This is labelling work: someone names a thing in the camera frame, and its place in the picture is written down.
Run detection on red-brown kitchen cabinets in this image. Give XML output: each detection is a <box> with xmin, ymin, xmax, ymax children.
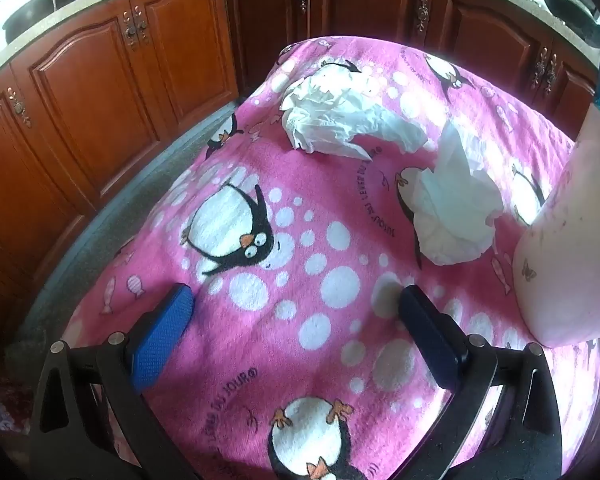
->
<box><xmin>0</xmin><ymin>0</ymin><xmax>597</xmax><ymax>330</ymax></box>

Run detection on white utensil holder teal rim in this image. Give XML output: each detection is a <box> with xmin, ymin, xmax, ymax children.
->
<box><xmin>513</xmin><ymin>73</ymin><xmax>600</xmax><ymax>348</ymax></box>

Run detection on crumpled white tissue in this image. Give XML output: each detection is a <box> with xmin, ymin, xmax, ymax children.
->
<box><xmin>411</xmin><ymin>120</ymin><xmax>504</xmax><ymax>266</ymax></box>
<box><xmin>279</xmin><ymin>64</ymin><xmax>428</xmax><ymax>162</ymax></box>

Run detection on pink penguin towel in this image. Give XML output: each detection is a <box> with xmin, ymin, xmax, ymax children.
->
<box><xmin>65</xmin><ymin>36</ymin><xmax>573</xmax><ymax>479</ymax></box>

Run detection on crumpled white tissue near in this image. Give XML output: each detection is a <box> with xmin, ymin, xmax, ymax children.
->
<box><xmin>411</xmin><ymin>120</ymin><xmax>504</xmax><ymax>266</ymax></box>

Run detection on crumpled white tissue far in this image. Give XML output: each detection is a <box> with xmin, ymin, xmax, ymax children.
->
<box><xmin>279</xmin><ymin>64</ymin><xmax>428</xmax><ymax>162</ymax></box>

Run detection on black wok pan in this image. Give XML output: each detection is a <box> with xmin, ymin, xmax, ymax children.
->
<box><xmin>544</xmin><ymin>0</ymin><xmax>600</xmax><ymax>49</ymax></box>

